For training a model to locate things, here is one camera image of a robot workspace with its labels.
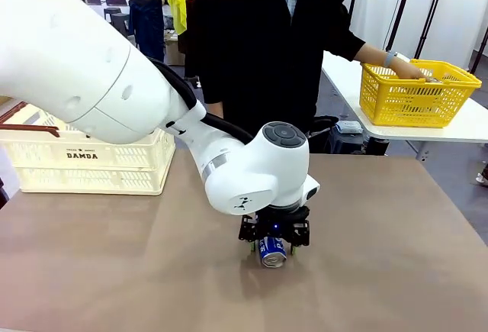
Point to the white side table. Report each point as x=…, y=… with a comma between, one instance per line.
x=419, y=133

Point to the cream plastic shopping basket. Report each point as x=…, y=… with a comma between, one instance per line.
x=95, y=171

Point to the dark grey plastic stool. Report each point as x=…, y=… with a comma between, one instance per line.
x=110, y=13
x=121, y=24

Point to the person's left forearm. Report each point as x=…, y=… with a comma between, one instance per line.
x=371, y=54

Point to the blue grey wipes pack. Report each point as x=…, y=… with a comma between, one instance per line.
x=348, y=126

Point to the light blue wrist watch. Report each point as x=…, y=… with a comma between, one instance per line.
x=389, y=59

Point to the person's left hand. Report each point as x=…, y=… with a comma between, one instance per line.
x=411, y=70

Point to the brown cardboard box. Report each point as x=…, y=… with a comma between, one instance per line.
x=175, y=51

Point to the blue white drink can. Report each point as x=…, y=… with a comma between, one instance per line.
x=272, y=255

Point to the black stool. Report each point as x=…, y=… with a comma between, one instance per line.
x=343, y=143

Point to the black tripod stand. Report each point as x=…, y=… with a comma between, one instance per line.
x=481, y=53
x=432, y=7
x=400, y=7

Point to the person with navy apron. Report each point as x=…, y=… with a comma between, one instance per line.
x=146, y=23

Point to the person in black cardigan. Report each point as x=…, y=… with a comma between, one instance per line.
x=248, y=42

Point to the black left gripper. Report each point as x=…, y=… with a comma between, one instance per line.
x=280, y=222

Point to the yellow plastic shopping basket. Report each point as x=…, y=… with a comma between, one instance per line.
x=411, y=103

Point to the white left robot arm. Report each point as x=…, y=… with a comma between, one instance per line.
x=76, y=61

